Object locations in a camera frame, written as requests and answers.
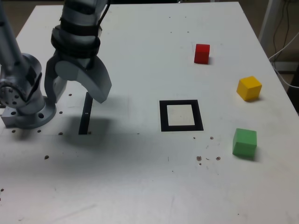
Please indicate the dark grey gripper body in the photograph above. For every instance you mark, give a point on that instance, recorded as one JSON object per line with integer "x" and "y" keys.
{"x": 74, "y": 58}

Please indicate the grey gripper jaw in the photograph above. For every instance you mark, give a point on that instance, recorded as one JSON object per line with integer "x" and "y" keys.
{"x": 98, "y": 84}
{"x": 51, "y": 84}

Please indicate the red cube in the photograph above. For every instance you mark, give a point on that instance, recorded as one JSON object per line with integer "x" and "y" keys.
{"x": 201, "y": 54}

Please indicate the yellow cube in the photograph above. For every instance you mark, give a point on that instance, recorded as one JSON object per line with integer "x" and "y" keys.
{"x": 248, "y": 89}

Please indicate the green cube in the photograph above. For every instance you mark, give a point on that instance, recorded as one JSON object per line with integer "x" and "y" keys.
{"x": 244, "y": 143}

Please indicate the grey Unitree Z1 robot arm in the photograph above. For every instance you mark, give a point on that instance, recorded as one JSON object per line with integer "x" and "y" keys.
{"x": 28, "y": 70}

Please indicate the black tape square outline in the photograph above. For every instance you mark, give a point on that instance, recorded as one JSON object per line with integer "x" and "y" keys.
{"x": 163, "y": 116}

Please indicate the black tape strip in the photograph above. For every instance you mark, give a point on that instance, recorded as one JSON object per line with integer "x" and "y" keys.
{"x": 84, "y": 121}

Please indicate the white background post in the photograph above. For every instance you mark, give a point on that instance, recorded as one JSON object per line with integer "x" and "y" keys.
{"x": 266, "y": 21}

